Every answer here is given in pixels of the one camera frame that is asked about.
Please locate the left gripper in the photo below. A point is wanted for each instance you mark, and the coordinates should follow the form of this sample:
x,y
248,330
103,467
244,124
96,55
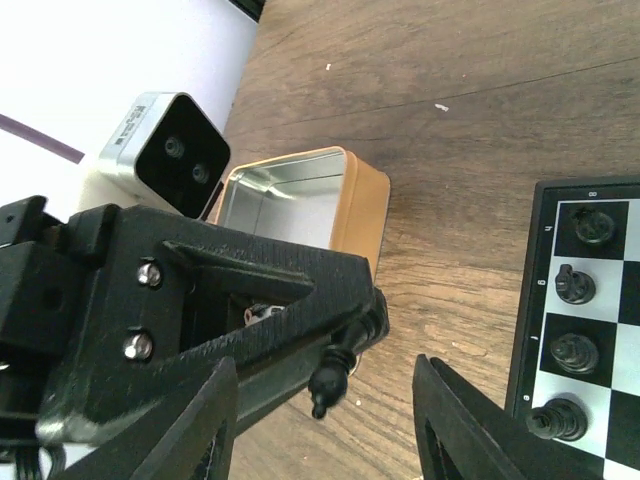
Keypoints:
x,y
47,276

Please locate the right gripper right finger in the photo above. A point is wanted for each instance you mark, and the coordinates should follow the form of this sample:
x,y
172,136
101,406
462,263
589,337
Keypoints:
x,y
462,434

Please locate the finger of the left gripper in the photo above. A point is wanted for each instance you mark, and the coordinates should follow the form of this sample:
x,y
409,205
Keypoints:
x,y
315,367
203,293

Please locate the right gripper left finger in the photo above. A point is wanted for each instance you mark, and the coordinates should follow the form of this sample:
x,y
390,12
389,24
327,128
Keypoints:
x,y
188,435

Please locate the black bishop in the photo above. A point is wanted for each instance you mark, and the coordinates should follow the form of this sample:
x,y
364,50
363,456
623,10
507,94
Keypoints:
x,y
575,353
345,360

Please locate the black king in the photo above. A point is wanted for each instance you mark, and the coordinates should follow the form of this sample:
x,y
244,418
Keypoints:
x,y
559,418

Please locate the black knight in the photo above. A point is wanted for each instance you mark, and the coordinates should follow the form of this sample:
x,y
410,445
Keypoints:
x,y
574,287

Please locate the black rook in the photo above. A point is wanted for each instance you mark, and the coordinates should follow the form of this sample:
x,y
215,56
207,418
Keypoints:
x,y
593,227

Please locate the black white chessboard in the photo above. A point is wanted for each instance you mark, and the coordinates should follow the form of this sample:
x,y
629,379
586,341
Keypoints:
x,y
610,394

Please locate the yellow metal tin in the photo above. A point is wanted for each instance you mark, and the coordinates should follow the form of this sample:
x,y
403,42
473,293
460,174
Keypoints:
x,y
326,198

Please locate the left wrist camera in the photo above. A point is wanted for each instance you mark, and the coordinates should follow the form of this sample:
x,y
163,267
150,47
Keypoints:
x,y
167,154

